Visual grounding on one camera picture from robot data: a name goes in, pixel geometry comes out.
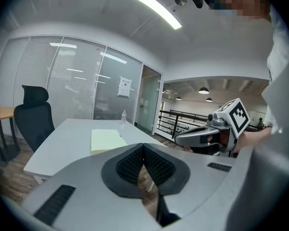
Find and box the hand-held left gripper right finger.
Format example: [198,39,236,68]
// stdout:
[143,142,237,218]

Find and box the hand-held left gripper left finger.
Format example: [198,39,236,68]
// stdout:
[21,142,160,230]

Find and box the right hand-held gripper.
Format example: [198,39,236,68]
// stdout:
[174,98,251,157]

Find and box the person's right forearm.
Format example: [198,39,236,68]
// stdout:
[238,128,273,154]

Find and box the white long table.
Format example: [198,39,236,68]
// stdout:
[23,118,168,193]

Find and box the black metal railing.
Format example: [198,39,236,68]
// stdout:
[156,109,265,140]

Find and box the frosted glass door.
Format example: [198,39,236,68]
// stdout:
[136,65,162,134]

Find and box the black mesh office chair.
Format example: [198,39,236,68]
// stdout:
[13,85,55,153]

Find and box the white paper notice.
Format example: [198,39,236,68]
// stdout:
[117,76,133,98]

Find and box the person's light grey shirt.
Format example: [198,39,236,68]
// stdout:
[227,5,289,231]

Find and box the glass partition with blinds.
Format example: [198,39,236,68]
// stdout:
[0,36,143,129]

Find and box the round wooden table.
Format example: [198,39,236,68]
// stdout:
[0,106,21,162]

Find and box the long ceiling light strip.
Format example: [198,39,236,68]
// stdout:
[128,0,183,30]

